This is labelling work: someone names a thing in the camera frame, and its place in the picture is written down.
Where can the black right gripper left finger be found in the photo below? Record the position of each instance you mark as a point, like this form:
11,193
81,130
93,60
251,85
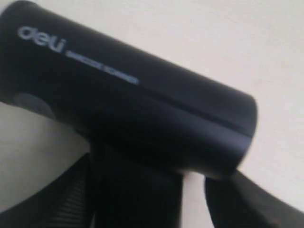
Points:
72,207

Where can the black handheld barcode scanner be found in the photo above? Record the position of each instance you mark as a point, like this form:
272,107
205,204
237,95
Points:
148,121

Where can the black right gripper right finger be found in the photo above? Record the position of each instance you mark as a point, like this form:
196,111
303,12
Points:
237,202

